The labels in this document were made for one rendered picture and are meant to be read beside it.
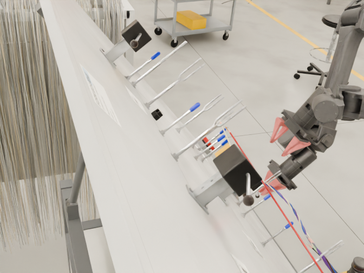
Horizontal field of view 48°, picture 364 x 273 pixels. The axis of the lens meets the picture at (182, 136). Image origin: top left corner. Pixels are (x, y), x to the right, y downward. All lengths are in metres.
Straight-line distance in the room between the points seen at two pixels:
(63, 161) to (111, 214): 1.41
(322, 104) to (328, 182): 2.21
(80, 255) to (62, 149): 0.60
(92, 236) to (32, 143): 0.42
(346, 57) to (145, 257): 1.15
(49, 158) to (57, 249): 0.92
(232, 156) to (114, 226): 0.30
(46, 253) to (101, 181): 2.18
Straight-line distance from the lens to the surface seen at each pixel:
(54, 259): 2.46
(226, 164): 0.55
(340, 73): 1.34
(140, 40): 0.78
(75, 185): 1.17
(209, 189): 0.56
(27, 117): 1.55
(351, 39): 1.36
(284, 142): 1.24
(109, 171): 0.32
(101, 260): 1.39
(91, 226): 1.49
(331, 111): 1.04
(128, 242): 0.27
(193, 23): 5.09
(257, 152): 3.32
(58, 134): 1.62
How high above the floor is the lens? 1.87
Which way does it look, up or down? 34 degrees down
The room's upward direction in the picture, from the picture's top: 6 degrees clockwise
